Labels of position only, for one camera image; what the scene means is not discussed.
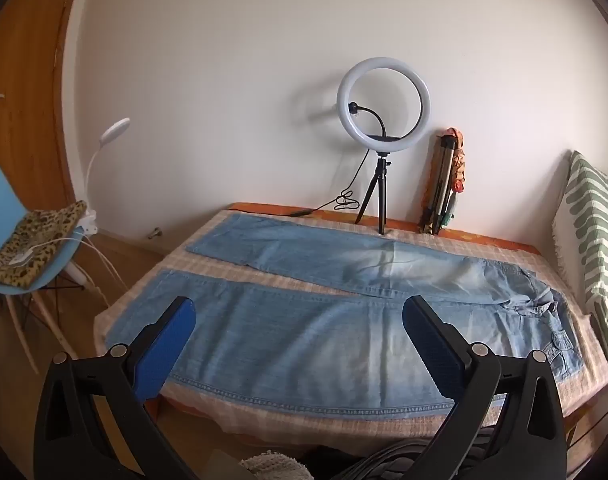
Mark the metal door stopper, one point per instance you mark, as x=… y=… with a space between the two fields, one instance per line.
x=155 y=233

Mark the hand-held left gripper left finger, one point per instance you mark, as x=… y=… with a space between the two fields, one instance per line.
x=165 y=354

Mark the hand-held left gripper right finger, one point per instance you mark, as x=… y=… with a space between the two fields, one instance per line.
x=434 y=345

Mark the green white patterned pillow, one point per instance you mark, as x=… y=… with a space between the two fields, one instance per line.
x=594 y=220

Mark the light blue denim pants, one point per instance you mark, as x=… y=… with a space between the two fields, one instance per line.
x=309 y=345

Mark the orange patterned scarf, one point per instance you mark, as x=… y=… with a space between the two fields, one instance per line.
x=459 y=160

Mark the leopard print cloth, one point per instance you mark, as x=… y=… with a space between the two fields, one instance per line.
x=29 y=240

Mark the white knitted cloth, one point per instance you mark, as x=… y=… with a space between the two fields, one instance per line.
x=274 y=466

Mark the white clip lamp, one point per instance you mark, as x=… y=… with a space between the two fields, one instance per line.
x=115 y=129

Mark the black mini tripod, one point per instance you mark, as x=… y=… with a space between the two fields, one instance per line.
x=382 y=195

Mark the folded silver tripod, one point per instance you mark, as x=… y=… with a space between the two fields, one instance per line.
x=441 y=180

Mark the wooden door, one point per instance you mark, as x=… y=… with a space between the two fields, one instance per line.
x=24 y=60

